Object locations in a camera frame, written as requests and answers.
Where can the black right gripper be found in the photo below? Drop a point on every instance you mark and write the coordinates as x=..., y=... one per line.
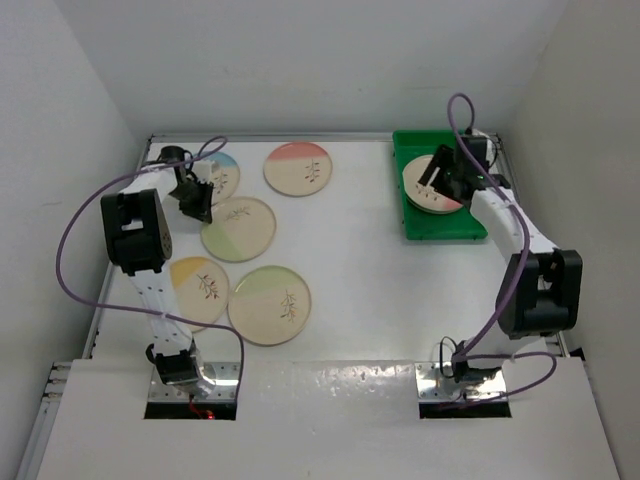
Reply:
x=441, y=160

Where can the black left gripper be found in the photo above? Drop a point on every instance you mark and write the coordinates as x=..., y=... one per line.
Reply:
x=202, y=210

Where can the cream plate pink section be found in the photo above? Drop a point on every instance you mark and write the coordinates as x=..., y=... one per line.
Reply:
x=298, y=169
x=411, y=173

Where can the cream plate blue section front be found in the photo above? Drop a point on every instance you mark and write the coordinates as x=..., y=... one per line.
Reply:
x=437, y=205

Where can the cream plate blue section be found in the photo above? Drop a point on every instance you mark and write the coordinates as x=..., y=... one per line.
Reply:
x=225, y=176
x=437, y=205

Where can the cream plate green section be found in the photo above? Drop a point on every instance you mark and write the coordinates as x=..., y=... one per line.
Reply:
x=242, y=229
x=270, y=305

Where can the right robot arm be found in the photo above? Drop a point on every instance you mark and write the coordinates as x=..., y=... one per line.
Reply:
x=540, y=291

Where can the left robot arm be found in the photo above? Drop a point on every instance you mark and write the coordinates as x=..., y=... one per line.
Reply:
x=138, y=241

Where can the green plastic bin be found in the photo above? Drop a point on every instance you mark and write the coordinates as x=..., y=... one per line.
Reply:
x=418, y=225

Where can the cream plate blue section back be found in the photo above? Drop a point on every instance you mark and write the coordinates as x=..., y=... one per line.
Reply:
x=225, y=176

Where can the cream plate yellow section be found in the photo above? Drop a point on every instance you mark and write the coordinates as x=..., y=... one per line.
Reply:
x=201, y=287

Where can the cream plate pink section back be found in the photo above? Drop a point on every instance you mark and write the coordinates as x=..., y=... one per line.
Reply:
x=298, y=169

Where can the cream plate green section front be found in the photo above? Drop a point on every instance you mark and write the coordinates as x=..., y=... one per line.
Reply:
x=270, y=305

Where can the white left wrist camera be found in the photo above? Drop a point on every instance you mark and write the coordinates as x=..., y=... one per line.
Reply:
x=202, y=171

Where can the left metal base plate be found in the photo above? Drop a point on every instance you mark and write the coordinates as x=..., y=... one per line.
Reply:
x=220, y=385

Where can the metal base plate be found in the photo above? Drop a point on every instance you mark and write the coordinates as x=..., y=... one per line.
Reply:
x=436, y=383
x=220, y=385

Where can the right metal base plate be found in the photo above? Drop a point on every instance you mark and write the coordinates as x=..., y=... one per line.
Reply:
x=436, y=383

